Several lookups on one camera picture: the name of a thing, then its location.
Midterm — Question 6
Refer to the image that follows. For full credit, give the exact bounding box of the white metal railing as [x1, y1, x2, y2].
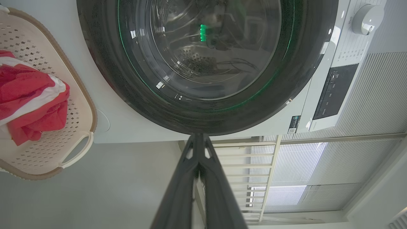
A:
[178, 133, 407, 224]

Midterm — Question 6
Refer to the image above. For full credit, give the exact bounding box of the round white filter cover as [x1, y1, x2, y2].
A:
[95, 108, 110, 133]

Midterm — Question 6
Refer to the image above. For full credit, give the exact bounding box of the white round control knob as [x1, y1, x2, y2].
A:
[352, 4, 385, 35]

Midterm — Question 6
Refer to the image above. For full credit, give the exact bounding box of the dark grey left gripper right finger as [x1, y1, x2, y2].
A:
[199, 134, 248, 229]

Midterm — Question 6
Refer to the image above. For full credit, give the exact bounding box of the black round glass washer door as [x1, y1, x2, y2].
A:
[76, 0, 339, 135]

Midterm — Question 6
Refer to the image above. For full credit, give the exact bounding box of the cream perforated laundry basket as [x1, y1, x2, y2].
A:
[0, 6, 98, 181]

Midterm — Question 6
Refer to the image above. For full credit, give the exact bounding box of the red and white garment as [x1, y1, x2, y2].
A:
[0, 50, 70, 146]

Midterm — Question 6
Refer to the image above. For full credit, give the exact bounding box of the dark QR brand sticker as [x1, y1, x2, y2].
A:
[288, 115, 301, 134]

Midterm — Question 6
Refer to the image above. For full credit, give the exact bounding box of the white front-load washing machine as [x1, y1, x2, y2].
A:
[51, 0, 387, 144]

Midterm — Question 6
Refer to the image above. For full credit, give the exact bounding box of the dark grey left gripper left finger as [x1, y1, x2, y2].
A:
[149, 134, 204, 229]

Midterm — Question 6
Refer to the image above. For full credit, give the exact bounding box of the black washer display panel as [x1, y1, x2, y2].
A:
[313, 64, 359, 120]

